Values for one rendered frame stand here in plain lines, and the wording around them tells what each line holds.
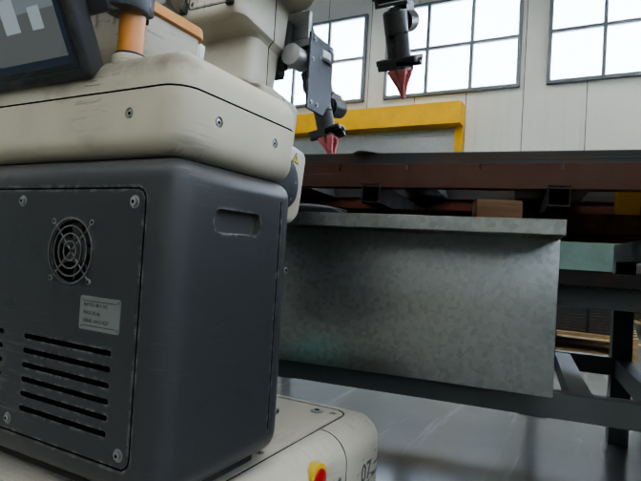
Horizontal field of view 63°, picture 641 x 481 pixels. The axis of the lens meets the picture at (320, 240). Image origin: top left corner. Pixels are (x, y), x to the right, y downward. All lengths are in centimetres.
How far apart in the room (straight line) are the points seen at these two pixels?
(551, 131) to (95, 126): 949
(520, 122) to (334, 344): 891
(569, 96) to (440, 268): 891
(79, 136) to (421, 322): 88
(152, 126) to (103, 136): 8
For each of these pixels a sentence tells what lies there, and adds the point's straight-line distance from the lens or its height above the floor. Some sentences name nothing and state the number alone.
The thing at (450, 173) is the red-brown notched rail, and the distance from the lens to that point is 133.
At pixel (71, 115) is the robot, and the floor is 74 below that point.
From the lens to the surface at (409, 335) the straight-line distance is 130.
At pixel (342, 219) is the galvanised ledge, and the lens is 117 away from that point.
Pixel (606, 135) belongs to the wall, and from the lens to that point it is 989.
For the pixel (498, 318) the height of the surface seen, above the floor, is 46.
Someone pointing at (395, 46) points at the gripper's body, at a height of 109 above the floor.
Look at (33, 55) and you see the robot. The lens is 79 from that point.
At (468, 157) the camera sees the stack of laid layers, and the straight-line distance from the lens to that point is 138.
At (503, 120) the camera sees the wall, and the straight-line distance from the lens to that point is 1012.
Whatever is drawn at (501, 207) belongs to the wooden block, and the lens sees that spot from 123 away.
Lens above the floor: 59
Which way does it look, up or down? 1 degrees up
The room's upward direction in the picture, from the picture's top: 3 degrees clockwise
